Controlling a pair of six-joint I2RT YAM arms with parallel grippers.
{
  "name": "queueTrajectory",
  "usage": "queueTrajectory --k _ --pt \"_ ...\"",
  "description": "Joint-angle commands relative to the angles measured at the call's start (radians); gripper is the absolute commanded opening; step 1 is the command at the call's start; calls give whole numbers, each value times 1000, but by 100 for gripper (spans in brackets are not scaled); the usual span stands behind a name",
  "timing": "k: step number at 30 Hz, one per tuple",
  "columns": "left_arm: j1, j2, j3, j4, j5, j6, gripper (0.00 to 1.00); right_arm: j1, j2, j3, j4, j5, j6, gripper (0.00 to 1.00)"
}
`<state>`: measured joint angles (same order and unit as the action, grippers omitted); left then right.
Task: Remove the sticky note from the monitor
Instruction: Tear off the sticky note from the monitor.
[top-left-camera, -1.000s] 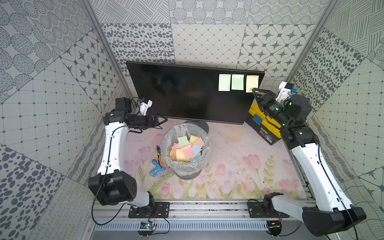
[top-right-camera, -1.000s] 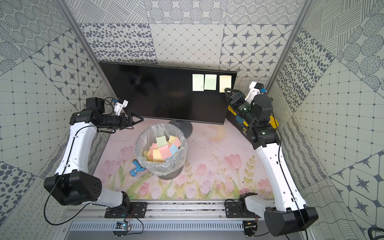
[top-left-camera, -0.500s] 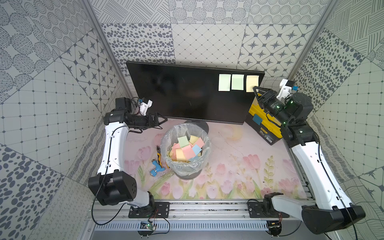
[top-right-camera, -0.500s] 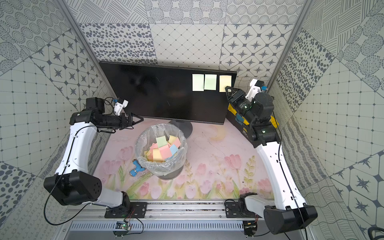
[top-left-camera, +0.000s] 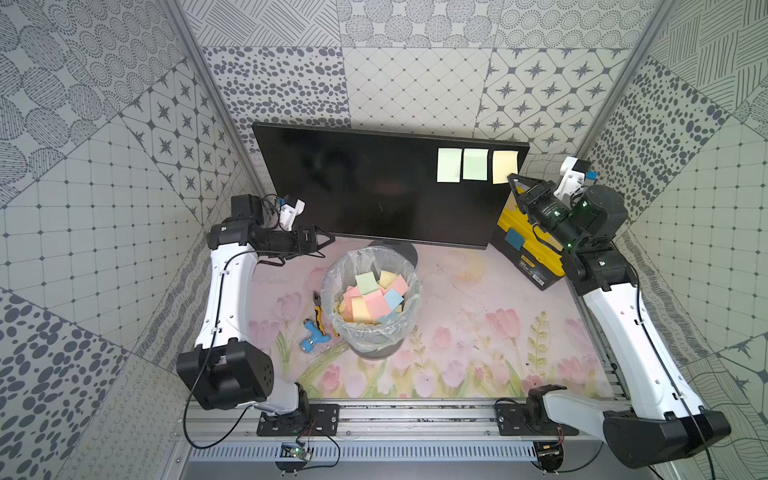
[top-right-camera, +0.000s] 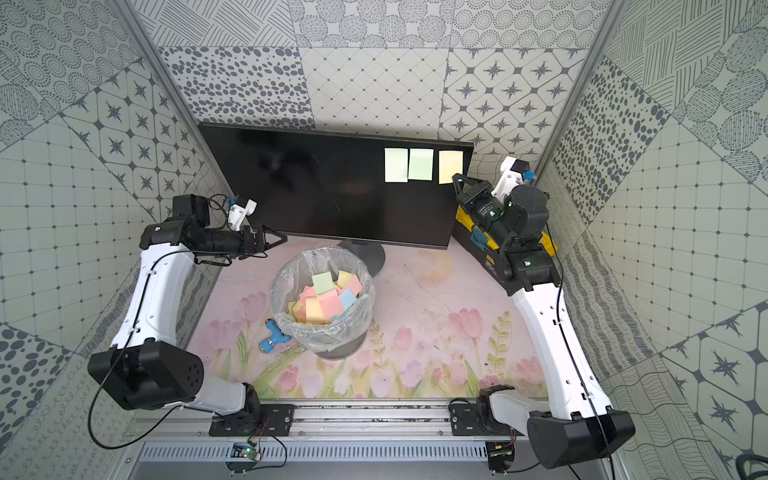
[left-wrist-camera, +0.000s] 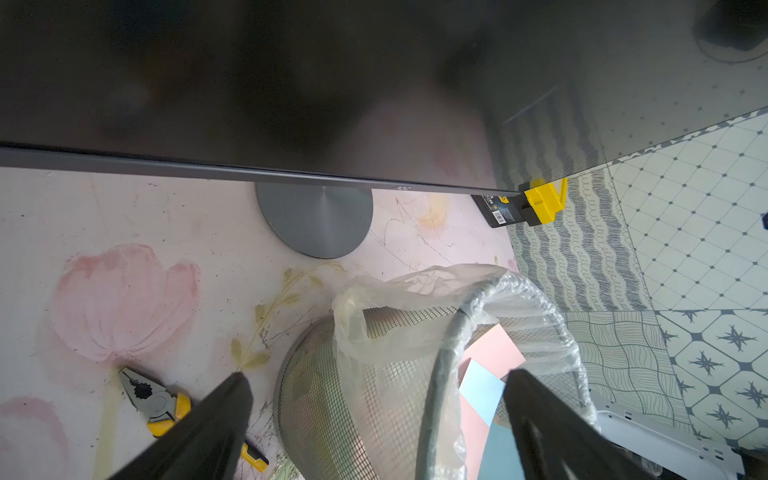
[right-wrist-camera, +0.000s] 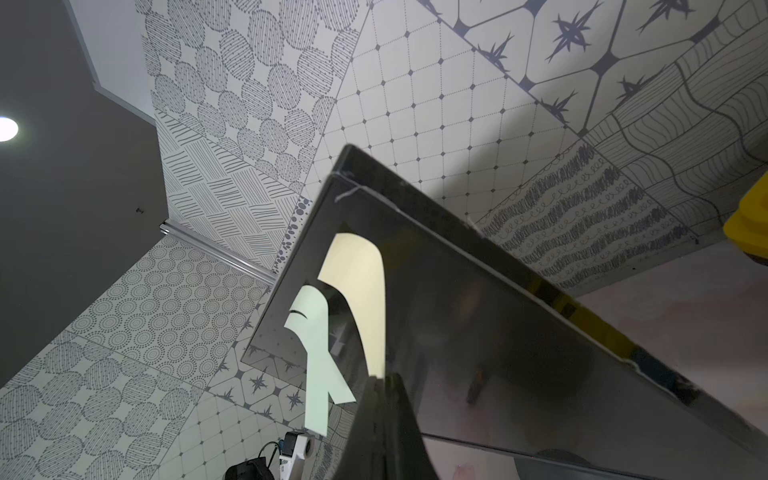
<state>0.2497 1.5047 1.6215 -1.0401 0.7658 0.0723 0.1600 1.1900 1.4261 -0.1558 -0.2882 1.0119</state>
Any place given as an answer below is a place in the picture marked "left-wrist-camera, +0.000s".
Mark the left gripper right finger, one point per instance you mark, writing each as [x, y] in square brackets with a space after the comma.
[554, 442]

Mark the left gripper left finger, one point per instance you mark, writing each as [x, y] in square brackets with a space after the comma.
[198, 438]

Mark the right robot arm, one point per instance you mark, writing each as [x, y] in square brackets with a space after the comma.
[684, 454]

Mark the blue note in bin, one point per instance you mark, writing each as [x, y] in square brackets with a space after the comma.
[482, 390]

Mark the pink note in bin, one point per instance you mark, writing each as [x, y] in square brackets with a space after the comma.
[495, 351]

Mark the round grey monitor base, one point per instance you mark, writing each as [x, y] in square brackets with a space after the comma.
[321, 222]

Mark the black flat monitor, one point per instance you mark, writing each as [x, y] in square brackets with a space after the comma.
[472, 96]

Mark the yellow black pliers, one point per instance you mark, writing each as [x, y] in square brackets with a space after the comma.
[162, 405]

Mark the clear plastic bin liner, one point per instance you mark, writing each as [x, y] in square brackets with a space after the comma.
[398, 346]

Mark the grey mesh waste bin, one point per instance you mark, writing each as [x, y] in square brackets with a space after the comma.
[310, 415]

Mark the yellow black toolbox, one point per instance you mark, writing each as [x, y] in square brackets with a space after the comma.
[538, 205]

